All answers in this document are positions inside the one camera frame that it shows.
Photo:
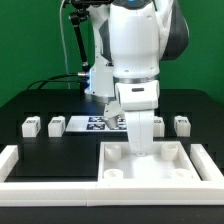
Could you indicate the white marker plate with tags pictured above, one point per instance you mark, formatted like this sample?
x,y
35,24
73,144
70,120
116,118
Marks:
x,y
93,124

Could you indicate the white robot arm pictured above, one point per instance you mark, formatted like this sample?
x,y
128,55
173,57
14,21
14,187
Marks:
x,y
131,38

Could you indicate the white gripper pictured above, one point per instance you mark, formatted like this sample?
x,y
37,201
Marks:
x,y
138,102

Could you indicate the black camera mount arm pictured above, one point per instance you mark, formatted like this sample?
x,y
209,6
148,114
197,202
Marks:
x,y
81,15

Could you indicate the white square tabletop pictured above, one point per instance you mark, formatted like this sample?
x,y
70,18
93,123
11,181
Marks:
x,y
164,161

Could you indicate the white U-shaped fence wall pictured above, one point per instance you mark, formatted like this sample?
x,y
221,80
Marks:
x,y
209,190

